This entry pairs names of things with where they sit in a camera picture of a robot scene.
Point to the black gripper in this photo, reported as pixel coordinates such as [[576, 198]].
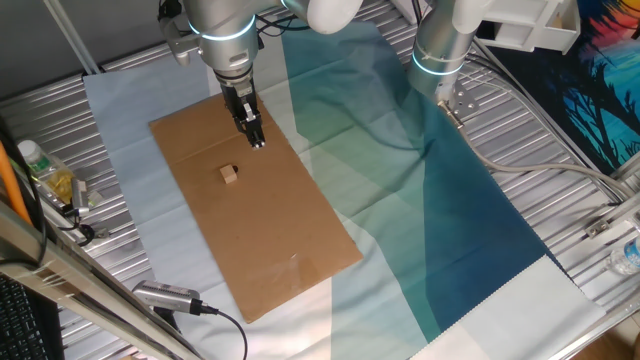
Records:
[[231, 97]]

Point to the small wooden block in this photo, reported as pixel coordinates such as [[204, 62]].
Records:
[[228, 175]]

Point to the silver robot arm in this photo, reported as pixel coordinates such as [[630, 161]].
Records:
[[225, 30]]

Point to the brown cardboard sheet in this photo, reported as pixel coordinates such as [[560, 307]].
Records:
[[260, 225]]

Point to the thin aluminium pole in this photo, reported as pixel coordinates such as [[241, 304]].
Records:
[[72, 37]]

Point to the blue green patterned tablecloth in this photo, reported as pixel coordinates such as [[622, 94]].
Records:
[[425, 225]]

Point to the plastic bottle with yellow liquid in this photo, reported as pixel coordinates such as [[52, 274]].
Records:
[[47, 172]]

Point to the orange pole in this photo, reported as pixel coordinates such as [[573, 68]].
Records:
[[10, 185]]

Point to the white shelf unit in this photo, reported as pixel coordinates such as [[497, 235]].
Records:
[[530, 25]]

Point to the black keyboard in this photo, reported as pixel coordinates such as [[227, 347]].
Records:
[[20, 325]]

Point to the colourful sunset poster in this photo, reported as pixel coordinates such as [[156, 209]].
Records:
[[600, 100]]

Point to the clear water bottle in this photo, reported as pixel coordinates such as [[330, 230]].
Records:
[[625, 257]]

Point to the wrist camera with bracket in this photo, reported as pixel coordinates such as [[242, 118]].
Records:
[[175, 45]]

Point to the small metal bracket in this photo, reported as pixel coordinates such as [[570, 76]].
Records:
[[102, 233]]

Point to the small silver ribbed camera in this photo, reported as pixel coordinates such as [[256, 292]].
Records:
[[80, 195]]

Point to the silver camera on stand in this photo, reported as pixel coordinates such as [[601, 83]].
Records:
[[165, 296]]

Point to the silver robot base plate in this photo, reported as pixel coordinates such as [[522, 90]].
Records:
[[460, 102]]

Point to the aluminium frame beam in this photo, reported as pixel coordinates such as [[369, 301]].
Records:
[[100, 300]]

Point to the aluminium profile rail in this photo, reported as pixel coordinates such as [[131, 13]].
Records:
[[612, 215]]

